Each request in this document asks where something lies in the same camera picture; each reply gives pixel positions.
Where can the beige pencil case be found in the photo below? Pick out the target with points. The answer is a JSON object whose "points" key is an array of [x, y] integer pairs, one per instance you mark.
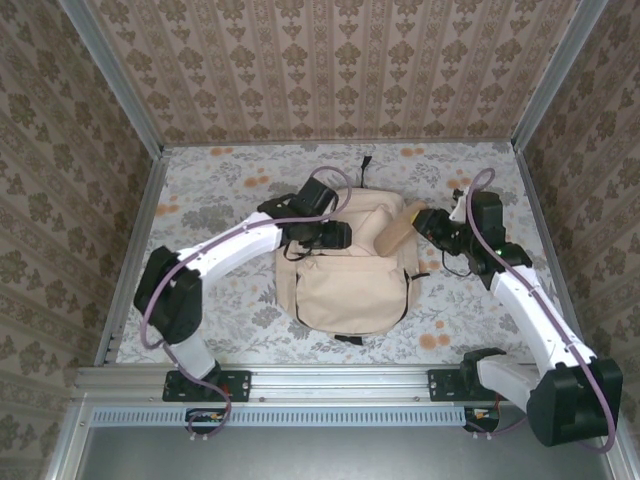
{"points": [[395, 235]]}

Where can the beige fabric backpack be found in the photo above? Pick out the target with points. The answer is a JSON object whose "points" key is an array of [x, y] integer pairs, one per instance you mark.
{"points": [[345, 300]]}

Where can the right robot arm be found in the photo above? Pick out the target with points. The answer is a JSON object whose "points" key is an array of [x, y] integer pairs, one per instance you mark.
{"points": [[530, 310]]}

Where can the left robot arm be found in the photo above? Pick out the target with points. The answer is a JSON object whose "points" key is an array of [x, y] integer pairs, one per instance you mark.
{"points": [[170, 290]]}

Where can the grey metal panel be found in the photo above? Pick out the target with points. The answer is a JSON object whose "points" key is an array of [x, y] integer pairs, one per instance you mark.
{"points": [[350, 455]]}

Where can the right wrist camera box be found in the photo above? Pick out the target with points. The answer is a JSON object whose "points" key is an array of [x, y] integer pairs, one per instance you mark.
{"points": [[459, 210]]}

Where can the aluminium right side rail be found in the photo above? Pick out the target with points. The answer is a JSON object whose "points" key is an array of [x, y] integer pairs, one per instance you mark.
{"points": [[542, 225]]}

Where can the aluminium back rail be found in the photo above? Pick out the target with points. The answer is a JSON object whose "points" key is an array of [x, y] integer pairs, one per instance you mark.
{"points": [[250, 144]]}

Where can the aluminium right corner post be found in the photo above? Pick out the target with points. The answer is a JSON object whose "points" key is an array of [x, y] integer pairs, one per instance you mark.
{"points": [[560, 75]]}

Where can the aluminium corner post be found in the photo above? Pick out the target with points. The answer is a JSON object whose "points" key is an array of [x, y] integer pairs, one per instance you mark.
{"points": [[112, 75], [560, 75]]}

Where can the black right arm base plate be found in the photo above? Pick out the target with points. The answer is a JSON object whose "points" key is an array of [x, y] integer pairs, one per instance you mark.
{"points": [[440, 385]]}

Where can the aluminium left side rail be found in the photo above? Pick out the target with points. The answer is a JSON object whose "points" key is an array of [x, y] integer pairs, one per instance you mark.
{"points": [[151, 200]]}

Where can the aluminium front frame rail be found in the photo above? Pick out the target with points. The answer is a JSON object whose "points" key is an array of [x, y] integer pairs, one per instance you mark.
{"points": [[340, 382]]}

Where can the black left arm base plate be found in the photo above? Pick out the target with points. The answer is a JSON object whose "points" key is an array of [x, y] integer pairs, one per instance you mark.
{"points": [[235, 385]]}

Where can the aluminium left corner post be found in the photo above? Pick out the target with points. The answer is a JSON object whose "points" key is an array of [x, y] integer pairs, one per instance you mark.
{"points": [[112, 75]]}

